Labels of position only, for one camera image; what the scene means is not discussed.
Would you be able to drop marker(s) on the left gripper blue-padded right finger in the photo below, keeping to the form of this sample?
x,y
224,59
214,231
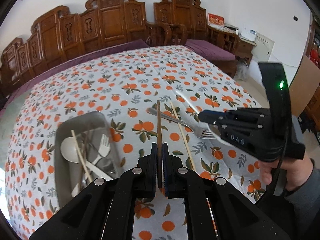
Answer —
x,y
181,182

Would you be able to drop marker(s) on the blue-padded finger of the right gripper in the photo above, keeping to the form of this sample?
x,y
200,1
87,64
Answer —
x,y
212,117

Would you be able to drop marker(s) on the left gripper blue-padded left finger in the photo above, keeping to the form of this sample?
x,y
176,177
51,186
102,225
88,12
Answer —
x,y
121,195

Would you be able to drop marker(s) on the metal fork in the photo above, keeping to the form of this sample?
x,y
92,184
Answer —
x,y
197,130

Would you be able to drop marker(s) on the white plastic spoon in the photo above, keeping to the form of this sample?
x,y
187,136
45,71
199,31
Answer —
x,y
95,172

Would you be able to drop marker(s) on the white plastic fork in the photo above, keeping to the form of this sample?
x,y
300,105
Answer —
x,y
98,147

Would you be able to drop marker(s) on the person's right hand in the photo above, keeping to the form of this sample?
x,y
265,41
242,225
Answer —
x,y
297,171

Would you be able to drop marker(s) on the grey utensil tray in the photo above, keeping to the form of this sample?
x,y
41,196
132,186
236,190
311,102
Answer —
x,y
68,174

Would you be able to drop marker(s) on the orange print tablecloth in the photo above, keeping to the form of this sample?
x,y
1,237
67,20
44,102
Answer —
x,y
122,87

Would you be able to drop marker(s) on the cardboard sheet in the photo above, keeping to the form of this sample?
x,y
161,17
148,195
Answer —
x,y
303,85

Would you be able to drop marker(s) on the purple seat cushion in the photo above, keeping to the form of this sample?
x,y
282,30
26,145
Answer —
x,y
209,51

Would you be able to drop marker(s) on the white spoon in tray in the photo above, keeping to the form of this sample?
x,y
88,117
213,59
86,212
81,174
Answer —
x,y
68,150

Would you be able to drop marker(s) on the white router box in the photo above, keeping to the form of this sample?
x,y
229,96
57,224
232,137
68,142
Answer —
x,y
248,34

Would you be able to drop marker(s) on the red calendar card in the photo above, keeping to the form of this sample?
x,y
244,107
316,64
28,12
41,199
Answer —
x,y
215,20

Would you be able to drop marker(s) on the carved wooden armchair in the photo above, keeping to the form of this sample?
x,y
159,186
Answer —
x,y
188,20

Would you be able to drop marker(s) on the carved wooden bench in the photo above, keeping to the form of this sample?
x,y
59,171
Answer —
x,y
58,36

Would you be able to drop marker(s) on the white wall panel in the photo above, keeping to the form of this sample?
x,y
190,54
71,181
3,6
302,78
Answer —
x,y
263,49

